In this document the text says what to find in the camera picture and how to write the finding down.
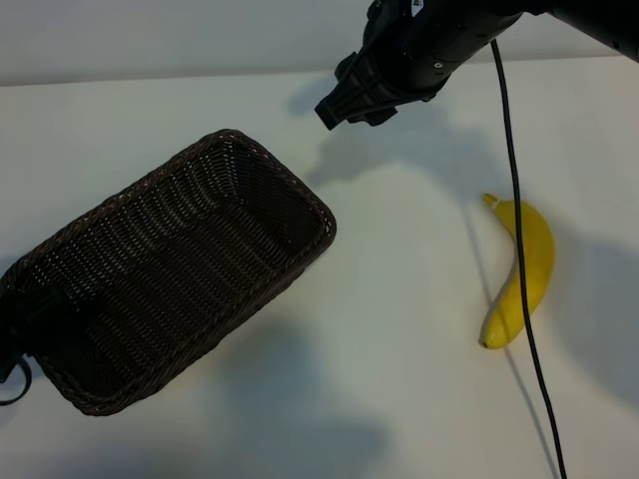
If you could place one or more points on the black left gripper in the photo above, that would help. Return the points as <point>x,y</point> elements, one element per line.
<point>15,334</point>

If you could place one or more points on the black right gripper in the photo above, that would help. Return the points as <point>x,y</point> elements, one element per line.
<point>389,45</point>

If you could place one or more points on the dark brown wicker basket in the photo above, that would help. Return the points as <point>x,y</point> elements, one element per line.
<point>199,249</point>

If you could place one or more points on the yellow banana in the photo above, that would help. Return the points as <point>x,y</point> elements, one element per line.
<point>540,259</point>

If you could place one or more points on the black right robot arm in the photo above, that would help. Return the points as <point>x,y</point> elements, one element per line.
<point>464,45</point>

